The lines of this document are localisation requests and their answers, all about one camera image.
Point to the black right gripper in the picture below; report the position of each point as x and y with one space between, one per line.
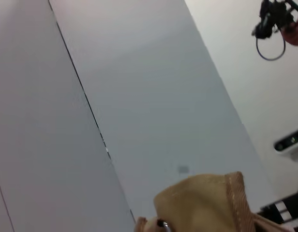
294 205

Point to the khaki canvas food bag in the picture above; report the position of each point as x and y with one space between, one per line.
199 205

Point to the person's bare hand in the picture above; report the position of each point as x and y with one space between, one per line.
296 33

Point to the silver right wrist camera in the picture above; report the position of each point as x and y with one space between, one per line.
288 141

